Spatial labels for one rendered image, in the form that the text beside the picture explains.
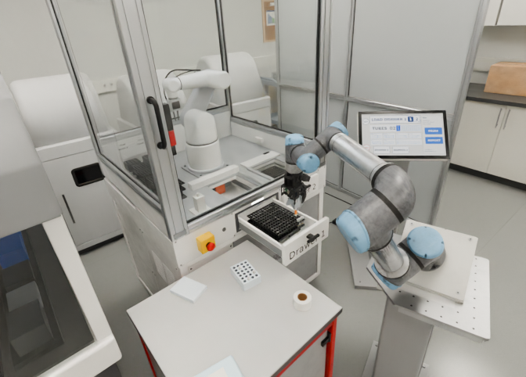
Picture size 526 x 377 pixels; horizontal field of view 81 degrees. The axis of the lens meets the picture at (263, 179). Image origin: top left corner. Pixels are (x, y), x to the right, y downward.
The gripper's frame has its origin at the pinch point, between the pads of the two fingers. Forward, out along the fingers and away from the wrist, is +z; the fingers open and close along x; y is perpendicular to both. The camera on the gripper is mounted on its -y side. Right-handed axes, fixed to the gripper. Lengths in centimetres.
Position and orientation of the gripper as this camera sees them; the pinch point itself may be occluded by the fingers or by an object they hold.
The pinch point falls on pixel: (297, 206)
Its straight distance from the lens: 142.9
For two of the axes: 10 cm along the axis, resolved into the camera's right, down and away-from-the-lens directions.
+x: 7.9, 2.8, -5.4
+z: 0.5, 8.6, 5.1
